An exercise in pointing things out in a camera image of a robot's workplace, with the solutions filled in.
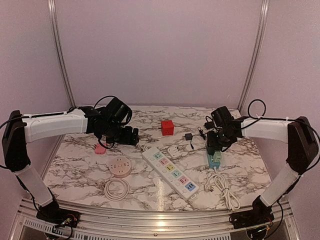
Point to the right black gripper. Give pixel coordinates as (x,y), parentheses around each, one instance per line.
(210,141)

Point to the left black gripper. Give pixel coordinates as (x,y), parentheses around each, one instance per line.
(127,140)

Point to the pink cube socket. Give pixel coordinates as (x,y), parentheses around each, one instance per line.
(99,150)

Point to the teal power strip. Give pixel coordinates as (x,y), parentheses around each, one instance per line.
(211,164)

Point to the pink round power strip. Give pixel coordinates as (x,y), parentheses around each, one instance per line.
(120,167)

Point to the black power adapter with cable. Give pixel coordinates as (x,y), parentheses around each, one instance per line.
(190,136)

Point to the white multicolour power strip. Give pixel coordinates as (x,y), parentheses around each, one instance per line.
(170,173)

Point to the red cube socket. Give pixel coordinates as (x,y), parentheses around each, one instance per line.
(167,127)

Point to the white plug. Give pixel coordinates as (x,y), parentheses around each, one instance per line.
(174,152)

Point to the dark green cube plug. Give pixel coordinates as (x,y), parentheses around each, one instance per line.
(211,150)

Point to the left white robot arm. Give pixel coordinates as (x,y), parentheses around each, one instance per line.
(22,129)

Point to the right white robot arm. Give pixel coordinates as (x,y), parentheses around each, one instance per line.
(303,145)

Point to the light green plug on teal strip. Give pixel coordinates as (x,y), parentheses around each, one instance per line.
(217,157)

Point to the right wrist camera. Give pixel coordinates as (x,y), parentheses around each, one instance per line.
(220,118)

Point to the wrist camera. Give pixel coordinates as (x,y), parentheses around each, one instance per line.
(119,112)
(220,118)

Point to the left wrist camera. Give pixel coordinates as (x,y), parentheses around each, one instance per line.
(119,112)

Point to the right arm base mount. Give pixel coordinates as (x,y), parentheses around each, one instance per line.
(249,218)

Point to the aluminium front rail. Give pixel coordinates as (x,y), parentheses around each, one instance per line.
(101,223)

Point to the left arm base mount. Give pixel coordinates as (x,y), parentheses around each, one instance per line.
(61,217)

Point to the right aluminium frame post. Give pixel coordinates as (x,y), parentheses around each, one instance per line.
(261,29)

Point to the aluminium frame post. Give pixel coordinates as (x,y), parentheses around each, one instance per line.
(261,29)
(59,51)

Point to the left aluminium frame post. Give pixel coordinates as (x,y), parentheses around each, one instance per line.
(59,51)

